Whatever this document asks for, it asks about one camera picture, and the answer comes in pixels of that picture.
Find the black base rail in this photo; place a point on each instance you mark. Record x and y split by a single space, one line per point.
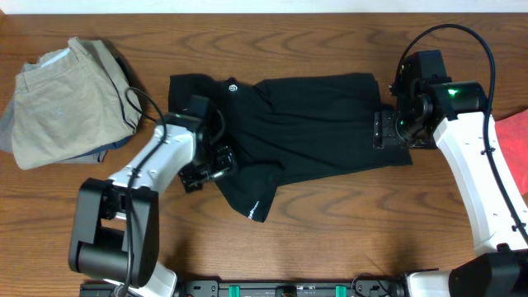
363 285

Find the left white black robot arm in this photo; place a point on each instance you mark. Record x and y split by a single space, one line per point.
115 235

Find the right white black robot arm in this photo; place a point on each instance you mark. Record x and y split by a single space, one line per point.
433 112

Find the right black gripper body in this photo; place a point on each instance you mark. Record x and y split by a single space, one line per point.
401 130

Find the folded beige khaki pants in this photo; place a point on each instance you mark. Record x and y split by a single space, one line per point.
71 102

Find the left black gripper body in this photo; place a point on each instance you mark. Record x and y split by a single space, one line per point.
217 162

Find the red cloth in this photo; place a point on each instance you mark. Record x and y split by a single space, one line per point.
512 137

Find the black t-shirt with logo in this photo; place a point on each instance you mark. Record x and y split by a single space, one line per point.
289 130

